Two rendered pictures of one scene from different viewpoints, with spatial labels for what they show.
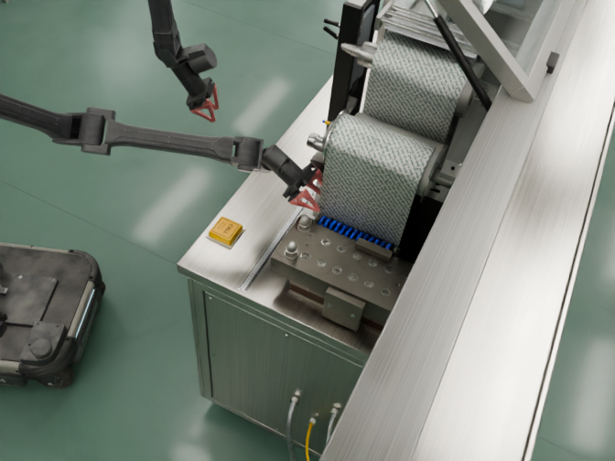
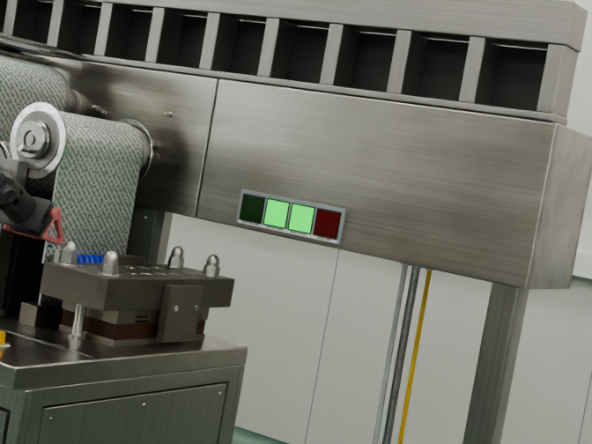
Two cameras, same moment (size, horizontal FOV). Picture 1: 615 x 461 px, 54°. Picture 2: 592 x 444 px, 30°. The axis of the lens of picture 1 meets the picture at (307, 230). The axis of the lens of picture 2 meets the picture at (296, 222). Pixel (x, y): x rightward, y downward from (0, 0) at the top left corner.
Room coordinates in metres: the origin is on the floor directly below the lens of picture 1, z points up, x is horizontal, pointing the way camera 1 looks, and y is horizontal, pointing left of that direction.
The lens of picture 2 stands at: (0.26, 1.96, 1.29)
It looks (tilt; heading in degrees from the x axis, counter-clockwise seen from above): 3 degrees down; 281
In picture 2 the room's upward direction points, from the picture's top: 10 degrees clockwise
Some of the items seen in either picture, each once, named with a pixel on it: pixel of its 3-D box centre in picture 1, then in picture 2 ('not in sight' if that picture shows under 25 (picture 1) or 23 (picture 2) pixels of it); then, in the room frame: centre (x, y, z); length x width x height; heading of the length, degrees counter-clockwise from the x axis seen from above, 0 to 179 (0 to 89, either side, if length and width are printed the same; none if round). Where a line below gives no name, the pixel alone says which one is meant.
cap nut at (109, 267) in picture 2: (291, 248); (110, 262); (0.95, 0.03, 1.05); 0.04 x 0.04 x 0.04
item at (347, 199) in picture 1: (362, 208); (92, 218); (1.06, -0.13, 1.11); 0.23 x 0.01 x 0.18; 69
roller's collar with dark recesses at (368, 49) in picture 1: (372, 56); not in sight; (1.40, -0.11, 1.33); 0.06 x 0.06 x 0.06; 69
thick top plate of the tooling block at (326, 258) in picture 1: (353, 273); (143, 285); (0.94, -0.13, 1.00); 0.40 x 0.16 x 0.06; 69
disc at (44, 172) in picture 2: (336, 136); (38, 140); (1.16, -0.04, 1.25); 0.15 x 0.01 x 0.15; 159
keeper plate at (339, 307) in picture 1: (342, 310); (181, 313); (0.84, -0.11, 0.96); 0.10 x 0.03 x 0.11; 69
